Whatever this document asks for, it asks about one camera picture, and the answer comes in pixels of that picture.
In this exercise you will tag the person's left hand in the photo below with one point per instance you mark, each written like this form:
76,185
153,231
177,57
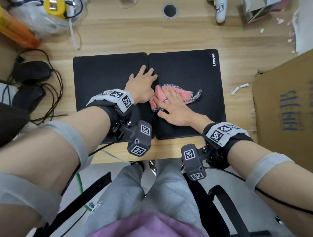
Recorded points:
140,85

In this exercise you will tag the person's right hand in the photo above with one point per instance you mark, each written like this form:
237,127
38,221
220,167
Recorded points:
183,112

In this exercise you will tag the pink cleaning cloth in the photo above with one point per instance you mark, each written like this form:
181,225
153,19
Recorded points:
185,94

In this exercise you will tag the black mouse pad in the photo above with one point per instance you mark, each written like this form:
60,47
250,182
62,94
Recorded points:
102,73
190,68

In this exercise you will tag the black mouse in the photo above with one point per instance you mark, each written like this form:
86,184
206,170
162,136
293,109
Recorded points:
29,97
31,70

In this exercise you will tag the person's left forearm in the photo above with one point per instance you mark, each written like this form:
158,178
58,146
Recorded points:
53,139

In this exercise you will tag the person's right forearm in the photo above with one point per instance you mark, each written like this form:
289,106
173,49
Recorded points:
244,158

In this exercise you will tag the person's purple shirt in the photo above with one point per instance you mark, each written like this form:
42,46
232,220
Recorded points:
146,225

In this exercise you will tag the small white twist tie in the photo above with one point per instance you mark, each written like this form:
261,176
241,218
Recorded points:
239,88

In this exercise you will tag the black white sneaker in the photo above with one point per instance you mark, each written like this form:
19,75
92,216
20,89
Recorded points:
139,165

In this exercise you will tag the cardboard box with dark writing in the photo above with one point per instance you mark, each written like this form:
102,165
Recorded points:
274,117

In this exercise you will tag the white controller with label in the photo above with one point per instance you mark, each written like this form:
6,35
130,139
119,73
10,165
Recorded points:
220,12

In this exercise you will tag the yellow tape measure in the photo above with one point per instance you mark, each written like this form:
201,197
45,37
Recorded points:
55,8

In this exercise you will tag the clear plastic bag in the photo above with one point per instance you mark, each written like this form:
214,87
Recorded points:
36,22

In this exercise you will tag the small open cardboard box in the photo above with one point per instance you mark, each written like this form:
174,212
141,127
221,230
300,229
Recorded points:
254,9

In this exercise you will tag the white board panel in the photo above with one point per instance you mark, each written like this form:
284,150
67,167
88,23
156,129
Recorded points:
8,92

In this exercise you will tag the scattered white crumbs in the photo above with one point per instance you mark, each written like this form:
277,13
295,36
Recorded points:
280,20

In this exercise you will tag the orange juice bottle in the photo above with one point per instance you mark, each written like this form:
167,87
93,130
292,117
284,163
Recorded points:
17,31

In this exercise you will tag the white paper bag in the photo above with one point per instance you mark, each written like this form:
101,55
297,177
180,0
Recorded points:
304,29

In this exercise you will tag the black wrist camera with markers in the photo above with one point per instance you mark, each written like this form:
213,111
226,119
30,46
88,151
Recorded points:
193,163
140,139

